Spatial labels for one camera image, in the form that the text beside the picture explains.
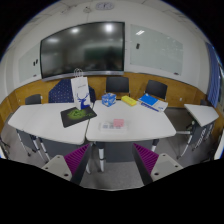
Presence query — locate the left white table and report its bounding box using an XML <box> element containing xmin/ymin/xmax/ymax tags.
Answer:
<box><xmin>8</xmin><ymin>103</ymin><xmax>88</xmax><ymax>145</ymax></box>

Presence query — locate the black centre chair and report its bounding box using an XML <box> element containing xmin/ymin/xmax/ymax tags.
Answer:
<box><xmin>105</xmin><ymin>76</ymin><xmax>130</xmax><ymax>95</ymax></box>

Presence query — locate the black chair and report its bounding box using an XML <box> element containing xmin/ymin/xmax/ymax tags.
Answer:
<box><xmin>25</xmin><ymin>94</ymin><xmax>42</xmax><ymax>105</ymax></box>
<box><xmin>145</xmin><ymin>80</ymin><xmax>168</xmax><ymax>100</ymax></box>
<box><xmin>105</xmin><ymin>76</ymin><xmax>130</xmax><ymax>95</ymax></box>

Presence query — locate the blue curtain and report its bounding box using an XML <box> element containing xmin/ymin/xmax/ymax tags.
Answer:
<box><xmin>206</xmin><ymin>43</ymin><xmax>220</xmax><ymax>107</ymax></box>

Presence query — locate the blue patterned chair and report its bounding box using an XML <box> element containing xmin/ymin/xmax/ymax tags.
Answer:
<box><xmin>48</xmin><ymin>79</ymin><xmax>96</xmax><ymax>103</ymax></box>

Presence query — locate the black left chair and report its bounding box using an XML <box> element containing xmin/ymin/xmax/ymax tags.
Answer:
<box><xmin>25</xmin><ymin>94</ymin><xmax>42</xmax><ymax>105</ymax></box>

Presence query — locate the pink charger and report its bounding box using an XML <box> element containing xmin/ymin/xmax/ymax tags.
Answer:
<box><xmin>113</xmin><ymin>119</ymin><xmax>124</xmax><ymax>128</ymax></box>

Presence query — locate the black right chair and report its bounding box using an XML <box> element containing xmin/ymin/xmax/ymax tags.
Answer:
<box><xmin>145</xmin><ymin>80</ymin><xmax>168</xmax><ymax>100</ymax></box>

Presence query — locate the white table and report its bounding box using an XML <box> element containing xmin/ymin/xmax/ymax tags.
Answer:
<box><xmin>86</xmin><ymin>100</ymin><xmax>176</xmax><ymax>142</ymax></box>
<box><xmin>184</xmin><ymin>104</ymin><xmax>219</xmax><ymax>127</ymax></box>
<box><xmin>8</xmin><ymin>103</ymin><xmax>88</xmax><ymax>145</ymax></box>

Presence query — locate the left whiteboard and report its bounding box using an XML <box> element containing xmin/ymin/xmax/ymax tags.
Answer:
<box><xmin>18</xmin><ymin>44</ymin><xmax>40</xmax><ymax>83</ymax></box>

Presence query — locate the whiteboard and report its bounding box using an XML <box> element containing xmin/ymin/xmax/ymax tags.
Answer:
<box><xmin>18</xmin><ymin>44</ymin><xmax>40</xmax><ymax>83</ymax></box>
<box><xmin>130</xmin><ymin>25</ymin><xmax>183</xmax><ymax>75</ymax></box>

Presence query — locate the black mouse pad green print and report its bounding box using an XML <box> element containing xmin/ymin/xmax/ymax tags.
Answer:
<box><xmin>60</xmin><ymin>107</ymin><xmax>97</xmax><ymax>128</ymax></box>

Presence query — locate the white paper bag blue deer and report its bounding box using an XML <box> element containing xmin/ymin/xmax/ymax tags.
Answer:
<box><xmin>71</xmin><ymin>68</ymin><xmax>90</xmax><ymax>109</ymax></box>

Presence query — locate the blue notebook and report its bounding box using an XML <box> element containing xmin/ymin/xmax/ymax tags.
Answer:
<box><xmin>139</xmin><ymin>94</ymin><xmax>157</xmax><ymax>106</ymax></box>

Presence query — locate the right whiteboard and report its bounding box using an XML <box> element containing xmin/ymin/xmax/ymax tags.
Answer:
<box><xmin>130</xmin><ymin>25</ymin><xmax>183</xmax><ymax>75</ymax></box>

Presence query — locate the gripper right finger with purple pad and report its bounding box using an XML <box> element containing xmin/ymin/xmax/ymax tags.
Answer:
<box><xmin>132</xmin><ymin>143</ymin><xmax>182</xmax><ymax>185</ymax></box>

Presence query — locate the white book under notebook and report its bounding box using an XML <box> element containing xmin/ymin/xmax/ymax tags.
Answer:
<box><xmin>153</xmin><ymin>100</ymin><xmax>168</xmax><ymax>112</ymax></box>

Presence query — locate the right white table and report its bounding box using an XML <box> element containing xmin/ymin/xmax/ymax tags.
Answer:
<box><xmin>184</xmin><ymin>104</ymin><xmax>219</xmax><ymax>127</ymax></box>

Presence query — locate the centre white table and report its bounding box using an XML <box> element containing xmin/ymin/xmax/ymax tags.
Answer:
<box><xmin>86</xmin><ymin>100</ymin><xmax>176</xmax><ymax>142</ymax></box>

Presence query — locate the yellow box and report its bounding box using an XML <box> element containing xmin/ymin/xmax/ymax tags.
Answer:
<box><xmin>121</xmin><ymin>96</ymin><xmax>137</xmax><ymax>106</ymax></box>

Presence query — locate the blue white tissue box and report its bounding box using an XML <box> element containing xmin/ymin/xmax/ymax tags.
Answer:
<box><xmin>102</xmin><ymin>93</ymin><xmax>116</xmax><ymax>107</ymax></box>

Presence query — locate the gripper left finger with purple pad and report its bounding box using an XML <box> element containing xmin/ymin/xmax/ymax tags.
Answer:
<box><xmin>42</xmin><ymin>144</ymin><xmax>91</xmax><ymax>185</ymax></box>

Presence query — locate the large wall display screen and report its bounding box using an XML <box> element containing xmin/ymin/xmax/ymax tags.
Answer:
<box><xmin>40</xmin><ymin>21</ymin><xmax>125</xmax><ymax>80</ymax></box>

